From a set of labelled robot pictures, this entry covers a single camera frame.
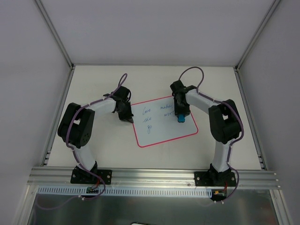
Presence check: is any blue whiteboard eraser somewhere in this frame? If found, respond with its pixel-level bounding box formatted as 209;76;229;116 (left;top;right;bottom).
177;114;185;123

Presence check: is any pink framed whiteboard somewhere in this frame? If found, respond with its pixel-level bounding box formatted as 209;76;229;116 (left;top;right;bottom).
131;96;199;148

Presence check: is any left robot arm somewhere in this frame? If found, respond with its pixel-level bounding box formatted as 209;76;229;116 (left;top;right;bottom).
57;86;134;185

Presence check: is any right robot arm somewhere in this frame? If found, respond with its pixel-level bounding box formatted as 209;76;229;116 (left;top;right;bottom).
170;80;244;186

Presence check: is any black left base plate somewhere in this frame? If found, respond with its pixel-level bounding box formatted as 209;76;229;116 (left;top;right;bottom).
70;166;113;185

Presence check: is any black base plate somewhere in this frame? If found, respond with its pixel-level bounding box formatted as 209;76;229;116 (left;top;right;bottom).
70;166;113;185
194;171;237;187

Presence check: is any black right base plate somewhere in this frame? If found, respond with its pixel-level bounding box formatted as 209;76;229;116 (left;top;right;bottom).
194;171;237;187

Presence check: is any white slotted cable duct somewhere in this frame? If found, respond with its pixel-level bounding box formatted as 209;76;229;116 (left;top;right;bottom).
37;186;212;198

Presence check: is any aluminium mounting rail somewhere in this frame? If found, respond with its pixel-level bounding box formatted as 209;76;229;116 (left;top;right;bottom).
27;166;282;190

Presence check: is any left aluminium frame post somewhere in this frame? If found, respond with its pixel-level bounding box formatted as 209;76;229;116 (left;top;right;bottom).
33;0;74;69

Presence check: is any aluminium frame post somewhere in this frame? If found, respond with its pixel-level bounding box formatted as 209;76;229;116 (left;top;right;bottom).
33;0;74;69
235;0;281;71

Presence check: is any right aluminium frame post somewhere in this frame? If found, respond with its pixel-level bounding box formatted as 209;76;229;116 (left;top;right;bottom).
235;0;281;71

